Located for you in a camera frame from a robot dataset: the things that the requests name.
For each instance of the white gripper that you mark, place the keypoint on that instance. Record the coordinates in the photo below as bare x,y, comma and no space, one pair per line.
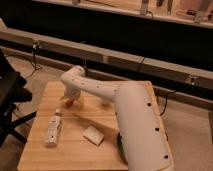
72,93

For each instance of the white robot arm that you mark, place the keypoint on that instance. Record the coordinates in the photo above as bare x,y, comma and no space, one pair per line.
143,140

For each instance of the white sponge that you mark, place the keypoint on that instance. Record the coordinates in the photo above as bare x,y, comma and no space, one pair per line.
93,135

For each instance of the translucent plastic cup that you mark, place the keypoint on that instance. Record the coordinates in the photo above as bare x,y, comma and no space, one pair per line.
106,101

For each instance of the wooden folding table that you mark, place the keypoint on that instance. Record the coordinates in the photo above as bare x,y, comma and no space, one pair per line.
73,152

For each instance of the clear plastic bottle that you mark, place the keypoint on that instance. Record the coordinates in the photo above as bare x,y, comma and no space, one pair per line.
53,130

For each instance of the black equipment stand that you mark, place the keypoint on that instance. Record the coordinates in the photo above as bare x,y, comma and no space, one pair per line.
12,90

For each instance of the green bowl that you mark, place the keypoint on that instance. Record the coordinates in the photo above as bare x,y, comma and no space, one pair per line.
120,148

